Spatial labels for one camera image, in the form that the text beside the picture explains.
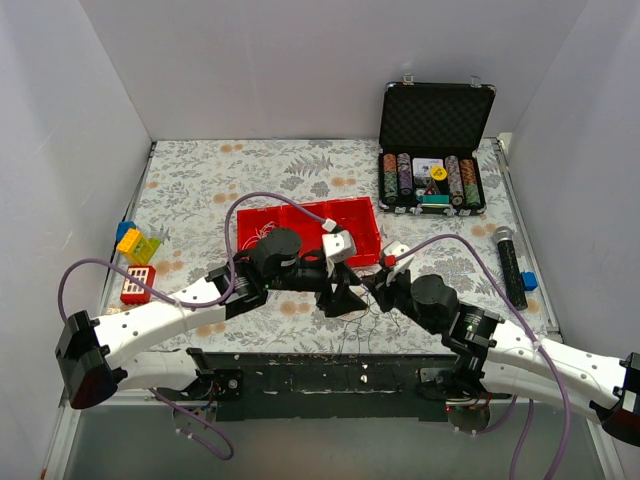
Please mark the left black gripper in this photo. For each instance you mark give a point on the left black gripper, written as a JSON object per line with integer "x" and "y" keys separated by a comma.
{"x": 329, "y": 284}

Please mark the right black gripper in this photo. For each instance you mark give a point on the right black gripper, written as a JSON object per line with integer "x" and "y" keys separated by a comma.
{"x": 388, "y": 291}

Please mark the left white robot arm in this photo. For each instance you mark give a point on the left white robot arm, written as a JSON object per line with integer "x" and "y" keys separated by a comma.
{"x": 99, "y": 356}

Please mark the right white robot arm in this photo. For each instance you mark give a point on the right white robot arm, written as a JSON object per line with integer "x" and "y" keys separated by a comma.
{"x": 498, "y": 356}

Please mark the red three-compartment tray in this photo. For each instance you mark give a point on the red three-compartment tray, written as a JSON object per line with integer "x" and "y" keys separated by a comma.
{"x": 356, "y": 215}

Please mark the black microphone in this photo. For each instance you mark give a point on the black microphone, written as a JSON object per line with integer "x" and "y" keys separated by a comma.
{"x": 503, "y": 239}

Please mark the small blue block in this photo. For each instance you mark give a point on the small blue block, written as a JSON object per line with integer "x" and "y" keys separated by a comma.
{"x": 529, "y": 281}

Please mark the black poker chip case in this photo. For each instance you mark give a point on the black poker chip case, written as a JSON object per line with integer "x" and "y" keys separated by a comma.
{"x": 428, "y": 143}

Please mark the red white window brick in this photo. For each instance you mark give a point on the red white window brick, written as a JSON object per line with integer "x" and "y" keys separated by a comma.
{"x": 133, "y": 294}

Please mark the yellow green toy brick house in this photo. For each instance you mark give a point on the yellow green toy brick house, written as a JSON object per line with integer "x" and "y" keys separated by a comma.
{"x": 134, "y": 245}

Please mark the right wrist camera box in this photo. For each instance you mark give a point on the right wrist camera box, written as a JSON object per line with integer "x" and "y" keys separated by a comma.
{"x": 395, "y": 260}

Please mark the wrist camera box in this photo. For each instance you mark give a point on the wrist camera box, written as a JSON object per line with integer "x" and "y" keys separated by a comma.
{"x": 338, "y": 247}
{"x": 395, "y": 260}

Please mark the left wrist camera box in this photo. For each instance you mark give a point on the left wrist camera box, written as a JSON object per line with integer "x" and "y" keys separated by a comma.
{"x": 338, "y": 247}

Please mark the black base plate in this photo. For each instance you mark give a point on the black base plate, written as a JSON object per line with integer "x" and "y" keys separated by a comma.
{"x": 255, "y": 386}

